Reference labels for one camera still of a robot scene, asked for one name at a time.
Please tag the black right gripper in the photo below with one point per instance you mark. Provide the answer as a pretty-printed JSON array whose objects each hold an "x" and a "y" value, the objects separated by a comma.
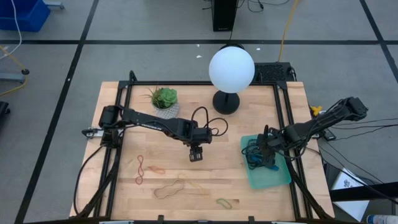
[{"x": 267, "y": 146}]

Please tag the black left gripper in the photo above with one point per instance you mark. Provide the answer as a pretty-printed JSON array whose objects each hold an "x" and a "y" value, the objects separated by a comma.
[{"x": 199, "y": 140}]

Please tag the rubber bands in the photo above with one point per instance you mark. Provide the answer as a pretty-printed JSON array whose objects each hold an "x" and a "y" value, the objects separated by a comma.
[{"x": 244, "y": 152}]

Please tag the orange rubber band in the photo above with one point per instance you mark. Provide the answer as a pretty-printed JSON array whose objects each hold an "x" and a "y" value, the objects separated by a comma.
[{"x": 161, "y": 172}]

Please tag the red rubber band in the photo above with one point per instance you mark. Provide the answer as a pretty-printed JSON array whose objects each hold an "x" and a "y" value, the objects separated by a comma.
[{"x": 142, "y": 161}]

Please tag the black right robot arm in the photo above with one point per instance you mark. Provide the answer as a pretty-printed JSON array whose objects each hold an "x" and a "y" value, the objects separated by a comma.
[{"x": 311, "y": 127}]

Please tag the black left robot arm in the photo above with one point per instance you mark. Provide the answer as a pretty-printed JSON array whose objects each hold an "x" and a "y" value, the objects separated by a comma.
[{"x": 149, "y": 121}]

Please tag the teal plastic bin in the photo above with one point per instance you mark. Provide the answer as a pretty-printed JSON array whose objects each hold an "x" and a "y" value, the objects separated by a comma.
[{"x": 270, "y": 180}]

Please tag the yellow plug connector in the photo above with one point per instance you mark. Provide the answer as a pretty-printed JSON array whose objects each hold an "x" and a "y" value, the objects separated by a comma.
[{"x": 316, "y": 109}]

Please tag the black power brick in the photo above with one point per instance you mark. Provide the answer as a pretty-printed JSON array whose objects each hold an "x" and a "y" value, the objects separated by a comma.
[{"x": 330, "y": 135}]

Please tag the potted succulent patterned pot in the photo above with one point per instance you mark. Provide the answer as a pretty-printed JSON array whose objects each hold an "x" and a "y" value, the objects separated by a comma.
[{"x": 166, "y": 97}]

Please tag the black perforated box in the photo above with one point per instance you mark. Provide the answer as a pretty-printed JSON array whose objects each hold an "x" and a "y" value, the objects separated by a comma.
[{"x": 273, "y": 73}]

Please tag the white globe table lamp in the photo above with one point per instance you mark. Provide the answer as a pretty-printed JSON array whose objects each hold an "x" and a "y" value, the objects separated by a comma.
[{"x": 231, "y": 70}]

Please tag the white paper sheet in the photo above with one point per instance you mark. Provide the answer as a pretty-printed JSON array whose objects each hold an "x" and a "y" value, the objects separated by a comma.
[{"x": 348, "y": 186}]

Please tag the black beam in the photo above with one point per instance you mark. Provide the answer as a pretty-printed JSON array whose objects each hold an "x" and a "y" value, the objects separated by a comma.
[{"x": 357, "y": 193}]

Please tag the white spray can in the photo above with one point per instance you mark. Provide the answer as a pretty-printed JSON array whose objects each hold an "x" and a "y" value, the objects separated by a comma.
[{"x": 382, "y": 219}]

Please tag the black tower case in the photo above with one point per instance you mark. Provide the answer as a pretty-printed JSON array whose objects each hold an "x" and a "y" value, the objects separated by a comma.
[{"x": 224, "y": 15}]

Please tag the black round foot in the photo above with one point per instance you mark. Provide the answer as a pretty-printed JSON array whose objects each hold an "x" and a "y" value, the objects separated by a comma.
[{"x": 25, "y": 71}]

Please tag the grey stand foot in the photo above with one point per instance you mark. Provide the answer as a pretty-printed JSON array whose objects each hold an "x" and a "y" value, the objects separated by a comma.
[
  {"x": 54, "y": 4},
  {"x": 12, "y": 77}
]

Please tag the blue plastic crate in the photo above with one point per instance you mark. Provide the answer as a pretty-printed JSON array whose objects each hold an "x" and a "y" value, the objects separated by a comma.
[{"x": 25, "y": 15}]

